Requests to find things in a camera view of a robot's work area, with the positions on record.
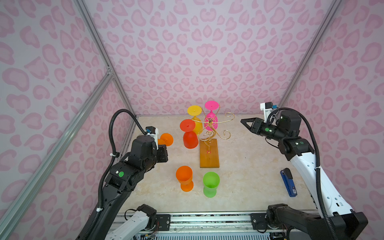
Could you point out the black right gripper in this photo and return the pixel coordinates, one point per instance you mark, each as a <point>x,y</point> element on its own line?
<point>257,126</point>

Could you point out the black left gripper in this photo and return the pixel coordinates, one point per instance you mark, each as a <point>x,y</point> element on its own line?
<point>162,150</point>

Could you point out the orange wine glass front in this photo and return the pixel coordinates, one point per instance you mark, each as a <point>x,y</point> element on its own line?
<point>166,139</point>

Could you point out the orange wine glass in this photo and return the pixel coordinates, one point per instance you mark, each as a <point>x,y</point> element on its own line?
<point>166,139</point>
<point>184,175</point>

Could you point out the red wine glass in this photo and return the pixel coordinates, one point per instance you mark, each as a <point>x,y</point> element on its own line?
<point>190,138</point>

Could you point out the pink wine glass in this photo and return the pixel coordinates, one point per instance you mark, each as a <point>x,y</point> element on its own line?
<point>211,106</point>

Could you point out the yellow wine glass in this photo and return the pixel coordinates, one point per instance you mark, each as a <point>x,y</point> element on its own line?
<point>195,111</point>

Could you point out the green wine glass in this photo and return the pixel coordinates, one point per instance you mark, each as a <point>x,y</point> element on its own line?
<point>211,181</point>

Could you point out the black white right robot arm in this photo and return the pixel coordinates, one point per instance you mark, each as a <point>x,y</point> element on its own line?
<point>336,220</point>

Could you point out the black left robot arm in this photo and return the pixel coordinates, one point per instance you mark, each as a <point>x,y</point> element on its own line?
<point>119,183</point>

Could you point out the blue box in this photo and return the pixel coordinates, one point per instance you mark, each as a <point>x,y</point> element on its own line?
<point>288,181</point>

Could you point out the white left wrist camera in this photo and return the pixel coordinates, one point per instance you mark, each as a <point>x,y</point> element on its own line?
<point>153,132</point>

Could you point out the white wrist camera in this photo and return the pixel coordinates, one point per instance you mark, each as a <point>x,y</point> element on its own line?
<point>153,132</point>
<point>267,108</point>

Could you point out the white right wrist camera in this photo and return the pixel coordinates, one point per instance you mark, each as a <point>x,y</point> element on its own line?
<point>267,108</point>

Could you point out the gold wire glass rack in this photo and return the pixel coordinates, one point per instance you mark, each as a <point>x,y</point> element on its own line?
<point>209,123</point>

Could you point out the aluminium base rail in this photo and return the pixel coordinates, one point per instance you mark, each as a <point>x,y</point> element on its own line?
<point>195,226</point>

